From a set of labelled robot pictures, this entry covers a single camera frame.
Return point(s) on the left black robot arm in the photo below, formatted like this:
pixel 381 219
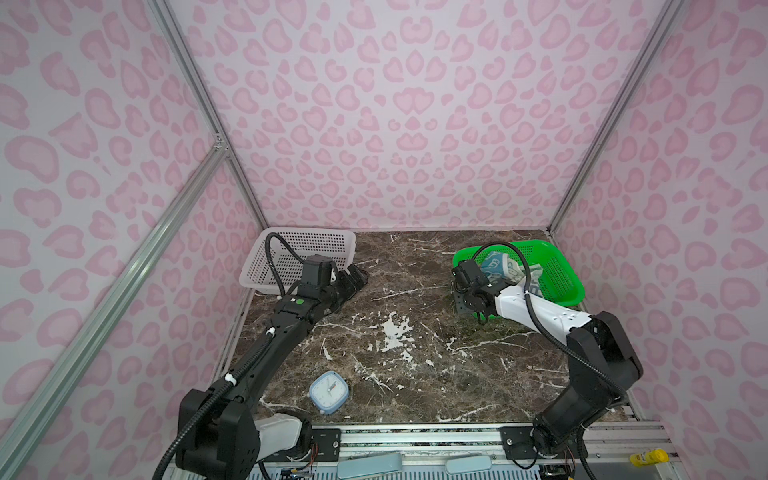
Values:
pixel 218 436

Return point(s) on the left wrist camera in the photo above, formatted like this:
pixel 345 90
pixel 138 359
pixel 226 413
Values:
pixel 318 271

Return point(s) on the aluminium front rail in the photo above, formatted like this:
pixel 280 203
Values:
pixel 426 448

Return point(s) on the right light blue pedal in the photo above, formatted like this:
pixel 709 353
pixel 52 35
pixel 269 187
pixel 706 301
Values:
pixel 468 464

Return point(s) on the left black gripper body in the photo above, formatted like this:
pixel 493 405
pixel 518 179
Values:
pixel 335 296

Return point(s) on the light blue pedal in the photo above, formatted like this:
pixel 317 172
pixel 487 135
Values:
pixel 370 466
pixel 468 464

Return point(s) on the small light blue clock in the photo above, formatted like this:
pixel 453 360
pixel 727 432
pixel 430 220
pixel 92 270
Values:
pixel 329 392

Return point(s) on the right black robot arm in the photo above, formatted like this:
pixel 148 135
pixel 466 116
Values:
pixel 602 363

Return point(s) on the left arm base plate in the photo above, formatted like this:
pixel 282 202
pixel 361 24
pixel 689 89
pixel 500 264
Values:
pixel 318 445

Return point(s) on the green plastic basket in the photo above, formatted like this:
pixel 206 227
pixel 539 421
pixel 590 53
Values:
pixel 559 282

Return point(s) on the yellow glue stick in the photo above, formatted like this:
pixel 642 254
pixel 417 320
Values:
pixel 650 457

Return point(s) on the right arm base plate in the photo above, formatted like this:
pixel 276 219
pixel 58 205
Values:
pixel 528 444

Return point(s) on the left light blue pedal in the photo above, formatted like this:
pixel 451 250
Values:
pixel 370 466

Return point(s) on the white perforated plastic basket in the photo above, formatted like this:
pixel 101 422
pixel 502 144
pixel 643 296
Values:
pixel 340 245

